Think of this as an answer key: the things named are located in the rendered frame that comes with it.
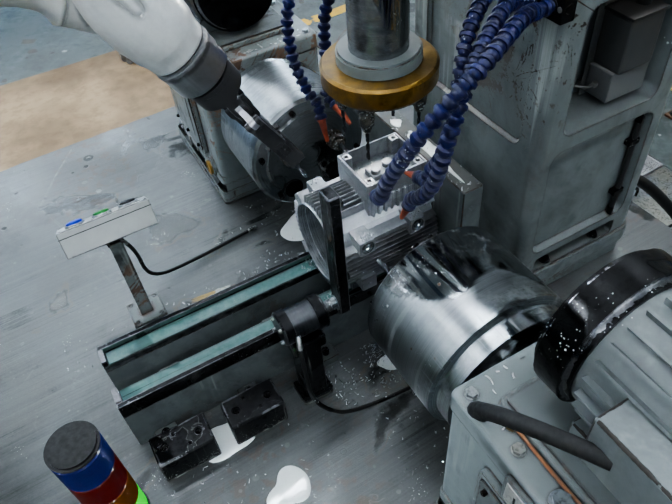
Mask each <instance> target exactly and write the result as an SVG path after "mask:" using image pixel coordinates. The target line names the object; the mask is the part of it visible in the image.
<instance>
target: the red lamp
mask: <svg viewBox="0 0 672 504"><path fill-rule="evenodd" d="M114 457H115V461H114V466H113V469H112V471H111V473H110V475H109V476H108V477H107V479H106V480H105V481H104V482H103V483H101V484H100V485H99V486H97V487H96V488H94V489H91V490H89V491H84V492H76V491H72V490H70V489H68V490H69V491H70V492H71V493H72V494H73V495H74V496H75V497H76V498H77V499H78V500H79V501H80V503H82V504H109V503H111V502H113V501H114V500H115V499H116V498H117V497H118V496H119V495H120V494H121V492H122V491H123V489H124V487H125V485H126V481H127V472H126V469H125V467H124V465H123V464H122V462H121V461H120V460H119V458H118V457H117V455H116V454H115V453H114Z"/></svg>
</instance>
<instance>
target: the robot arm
mask: <svg viewBox="0 0 672 504"><path fill-rule="evenodd" d="M0 7H17V8H25V9H30V10H34V11H36V12H39V13H40V14H42V15H43V16H45V17H46V18H47V19H48V20H49V21H50V22H51V24H52V25H54V26H61V27H66V28H71V29H75V30H80V31H84V32H88V33H91V34H97V35H98V36H99V37H101V38H102V39H103V40H104V41H105V42H106V43H108V44H109V45H110V46H111V47H112V48H114V49H115V50H116V51H118V52H119V53H120V54H122V55H123V56H125V57H126V58H128V59H130V60H131V61H133V62H134V63H135V64H137V65H139V66H141V67H144V68H146V69H148V70H150V71H151V72H153V73H154V74H156V76H157V77H158V78H159V79H161V80H162V81H164V82H165V83H166V84H167V85H169V86H170V87H171V88H172V89H173V90H175V91H176V92H177V93H178V94H179V95H180V96H182V97H184V98H189V99H191V98H192V99H193V100H194V101H195V102H196V103H197V104H199V105H200V106H201V107H202V108H203V109H205V110H207V111H217V110H220V109H224V110H225V111H224V112H225V113H226V114H227V115H228V116H229V117H230V118H231V119H233V120H236V121H237V122H238V123H239V124H240V125H242V126H243V127H244V128H245V130H246V131H247V132H249V133H251V134H253V135H254V136H255V137H256V138H258V139H259V140H260V141H261V142H263V143H264V144H265V145H266V146H267V147H266V149H267V150H268V152H270V151H272V152H275V153H276V154H277V155H278V156H279V157H280V158H282V159H283V160H284V161H285V162H286V163H287V164H288V165H289V166H290V167H292V168H294V167H295V166H296V165H297V164H298V163H299V162H300V161H301V160H302V159H303V158H304V157H305V155H304V154H303V153H302V152H301V151H300V150H299V149H298V148H297V147H296V146H295V145H294V144H293V143H292V142H291V141H290V140H289V139H288V138H287V137H286V136H285V135H284V134H283V133H282V132H281V131H279V130H278V129H279V128H280V126H279V125H278V124H277V123H275V124H274V125H271V124H270V122H269V120H268V119H267V118H265V117H264V116H263V115H262V114H261V113H260V111H259V110H258V109H257V108H256V107H255V106H254V105H253V103H252V102H251V100H250V99H249V98H248V97H247V96H246V95H245V94H244V92H243V91H242V90H241V88H240V86H241V81H242V78H241V74H240V72H239V70H238V69H237V68H236V67H235V66H234V65H233V64H232V63H231V62H230V61H229V60H228V59H227V55H226V54H227V53H226V52H224V51H223V50H222V49H221V48H220V45H218V44H216V41H215V39H214V38H213V37H212V36H211V35H210V34H209V33H208V32H207V31H206V29H205V28H204V27H203V26H202V25H200V24H199V23H198V22H197V20H196V19H195V18H194V16H193V14H192V12H191V10H190V8H189V7H188V5H187V4H186V3H185V2H184V0H0ZM277 130H278V131H277Z"/></svg>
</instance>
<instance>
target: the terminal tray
mask: <svg viewBox="0 0 672 504"><path fill-rule="evenodd" d="M404 141H405V140H403V139H402V138H401V137H400V136H399V135H398V134H397V133H396V132H394V133H392V134H389V135H387V136H384V137H382V138H380V139H377V140H375V141H372V142H370V143H369V144H370V160H368V159H367V158H366V153H367V150H366V144H365V145H363V146H360V147H358V148H355V149H353V150H351V151H348V152H346V153H343V154H341V155H338V156H337V160H338V171H339V176H340V179H343V181H344V180H345V181H346V182H348V185H349V184H350V186H351V187H353V190H356V194H357V193H358V195H359V198H360V197H361V199H362V202H363V201H364V206H365V211H366V213H367V215H368V216H372V217H375V214H376V213H378V214H381V213H382V210H384V211H385V212H387V211H388V208H389V207H390V208H391V209H393V208H394V205H397V206H400V202H402V201H403V199H404V196H405V194H407V193H409V192H410V191H416V190H418V189H419V188H421V187H420V186H418V185H417V184H414V183H413V182H412V179H411V178H409V177H408V176H406V175H405V174H404V173H403V174H402V175H401V178H400V179H399V180H398V181H397V184H396V185H395V186H394V188H393V190H392V191H391V195H390V197H389V200H388V202H387V203H385V204H384V205H383V206H376V205H374V204H373V203H372V202H371V201H370V199H369V193H370V192H371V191H372V190H374V189H375V188H376V187H377V185H378V181H379V180H380V179H381V176H382V174H383V173H384V172H385V169H386V168H387V167H388V166H389V163H390V162H391V161H392V158H393V157H394V155H396V154H397V152H398V150H399V149H400V148H401V147H402V146H403V143H404ZM386 154H388V155H387V156H388V157H387V156H386ZM383 156H384V159H383ZM391 157H392V158H391ZM382 159H383V160H382ZM373 161H374V162H373ZM376 161H378V162H376ZM361 163H362V164H361ZM368 164H369V165H368ZM370 164H371V165H370ZM426 164H427V160H426V159H425V158H423V157H422V156H421V155H420V154H419V153H418V154H417V155H415V158H414V160H413V161H412V162H410V164H409V166H408V168H406V170H408V171H414V172H415V171H416V170H421V171H424V166H425V165H426ZM355 165H356V167H357V168H356V167H355ZM358 165H359V168H360V170H359V169H358ZM366 165H367V166H366ZM362 167H363V170H362ZM353 169H354V170H353ZM364 172H365V173H364ZM357 173H358V174H357Z"/></svg>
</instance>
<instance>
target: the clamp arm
mask: <svg viewBox="0 0 672 504"><path fill-rule="evenodd" d="M319 198H320V206H321V214H322V222H323V230H324V238H325V246H326V254H327V262H328V270H329V278H330V285H331V293H332V295H331V298H330V299H329V300H331V301H332V300H334V299H335V300H336V301H334V302H332V303H333V306H336V305H337V304H338V306H337V307H335V308H334V310H335V309H337V310H338V311H339V313H340V314H344V313H346V312H348V311H350V310H351V307H350V296H349V286H348V280H349V279H350V274H349V273H348V271H347V264H346V254H345V243H344V232H343V222H342V211H341V208H344V203H343V200H342V199H341V198H340V196H339V195H338V193H337V192H336V191H335V190H334V189H333V188H332V187H331V186H327V187H325V188H323V189H320V190H319Z"/></svg>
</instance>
